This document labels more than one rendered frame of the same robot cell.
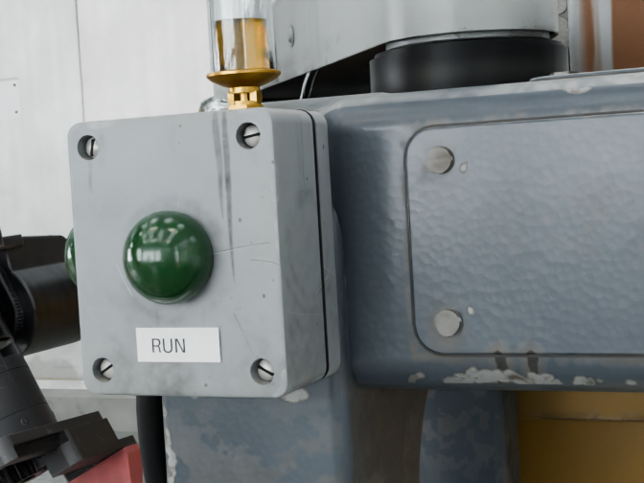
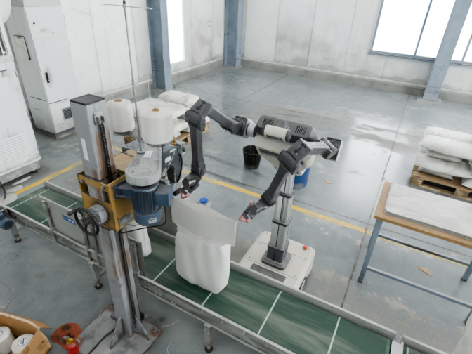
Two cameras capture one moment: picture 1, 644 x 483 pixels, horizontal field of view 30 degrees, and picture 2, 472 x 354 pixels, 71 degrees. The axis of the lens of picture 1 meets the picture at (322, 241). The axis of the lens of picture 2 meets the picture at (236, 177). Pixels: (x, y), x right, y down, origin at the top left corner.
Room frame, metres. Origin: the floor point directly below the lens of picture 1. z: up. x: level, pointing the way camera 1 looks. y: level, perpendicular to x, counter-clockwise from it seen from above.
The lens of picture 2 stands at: (2.39, 0.58, 2.28)
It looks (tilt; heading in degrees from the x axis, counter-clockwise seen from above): 31 degrees down; 184
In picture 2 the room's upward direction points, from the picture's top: 3 degrees clockwise
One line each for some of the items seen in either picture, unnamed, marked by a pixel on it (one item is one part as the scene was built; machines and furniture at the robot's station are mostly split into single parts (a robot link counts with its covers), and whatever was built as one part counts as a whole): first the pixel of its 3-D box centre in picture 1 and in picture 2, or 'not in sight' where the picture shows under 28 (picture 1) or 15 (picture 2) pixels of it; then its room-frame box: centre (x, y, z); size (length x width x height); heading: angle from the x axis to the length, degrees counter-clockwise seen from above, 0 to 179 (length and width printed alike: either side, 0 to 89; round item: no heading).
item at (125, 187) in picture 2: not in sight; (128, 190); (0.94, -0.10, 1.27); 0.12 x 0.09 x 0.09; 157
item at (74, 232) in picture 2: not in sight; (90, 238); (0.56, -0.64, 0.54); 1.05 x 0.02 x 0.41; 67
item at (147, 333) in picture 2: not in sight; (115, 329); (0.99, -0.33, 0.10); 0.50 x 0.42 x 0.20; 67
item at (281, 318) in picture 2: not in sight; (160, 263); (0.54, -0.12, 0.34); 3.40 x 0.39 x 0.09; 67
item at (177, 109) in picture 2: not in sight; (166, 112); (-2.21, -0.83, 0.56); 0.66 x 0.42 x 0.15; 157
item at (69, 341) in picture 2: not in sight; (71, 343); (1.14, -0.57, 0.12); 0.15 x 0.08 x 0.23; 67
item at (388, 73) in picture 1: (469, 78); not in sight; (0.55, -0.07, 1.35); 0.09 x 0.09 x 0.03
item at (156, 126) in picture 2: not in sight; (156, 125); (0.80, 0.04, 1.61); 0.17 x 0.17 x 0.17
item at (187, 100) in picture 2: not in sight; (178, 97); (-2.87, -0.81, 0.56); 0.67 x 0.43 x 0.15; 67
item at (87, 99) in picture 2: not in sight; (87, 99); (0.91, -0.26, 1.76); 0.12 x 0.11 x 0.01; 157
